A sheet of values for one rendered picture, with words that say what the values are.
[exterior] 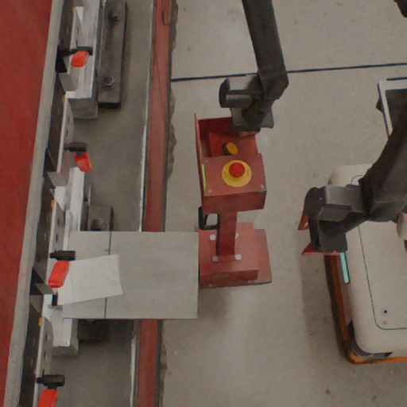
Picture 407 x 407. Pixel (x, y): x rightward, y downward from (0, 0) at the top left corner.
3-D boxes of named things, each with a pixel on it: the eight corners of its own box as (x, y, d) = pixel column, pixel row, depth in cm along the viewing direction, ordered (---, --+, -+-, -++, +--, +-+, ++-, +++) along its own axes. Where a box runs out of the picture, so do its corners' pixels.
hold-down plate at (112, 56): (120, 108, 170) (119, 102, 167) (98, 108, 170) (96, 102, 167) (127, 7, 182) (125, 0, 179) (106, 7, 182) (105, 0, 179)
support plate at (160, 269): (197, 319, 138) (197, 319, 137) (62, 319, 138) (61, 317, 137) (199, 234, 145) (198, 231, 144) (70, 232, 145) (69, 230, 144)
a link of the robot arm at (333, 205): (402, 214, 121) (393, 169, 124) (348, 207, 116) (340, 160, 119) (358, 238, 131) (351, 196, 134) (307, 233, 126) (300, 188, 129)
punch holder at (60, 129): (67, 191, 128) (48, 148, 113) (21, 191, 129) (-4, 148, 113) (75, 119, 134) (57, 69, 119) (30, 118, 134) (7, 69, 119)
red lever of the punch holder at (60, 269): (63, 281, 107) (75, 248, 115) (36, 280, 107) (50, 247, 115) (65, 290, 107) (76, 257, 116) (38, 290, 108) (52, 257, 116)
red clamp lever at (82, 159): (93, 173, 132) (85, 149, 123) (71, 173, 132) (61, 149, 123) (94, 164, 133) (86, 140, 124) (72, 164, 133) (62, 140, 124)
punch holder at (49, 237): (57, 297, 121) (35, 267, 105) (8, 297, 121) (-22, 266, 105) (65, 216, 126) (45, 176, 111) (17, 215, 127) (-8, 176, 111)
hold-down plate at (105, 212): (104, 342, 148) (102, 339, 145) (79, 342, 148) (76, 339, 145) (114, 210, 159) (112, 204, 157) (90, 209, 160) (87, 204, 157)
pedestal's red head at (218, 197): (264, 210, 183) (269, 180, 166) (203, 215, 182) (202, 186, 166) (254, 141, 190) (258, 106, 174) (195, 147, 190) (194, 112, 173)
